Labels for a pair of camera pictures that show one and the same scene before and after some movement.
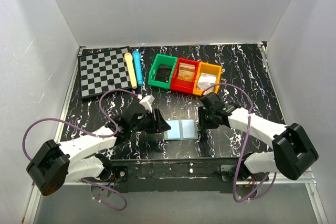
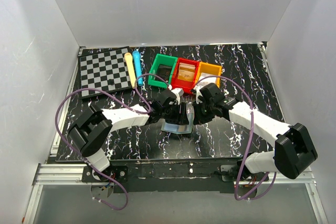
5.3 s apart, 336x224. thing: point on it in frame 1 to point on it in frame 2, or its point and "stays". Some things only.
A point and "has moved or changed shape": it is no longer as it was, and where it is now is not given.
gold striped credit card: [186, 75] stays
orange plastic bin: [208, 78] stays
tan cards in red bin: [186, 70] stays
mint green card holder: [181, 129] has moved or changed shape
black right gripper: [202, 123] to [198, 118]
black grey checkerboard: [102, 71] stays
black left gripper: [158, 125] to [180, 117]
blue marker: [137, 58] stays
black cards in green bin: [163, 73] stays
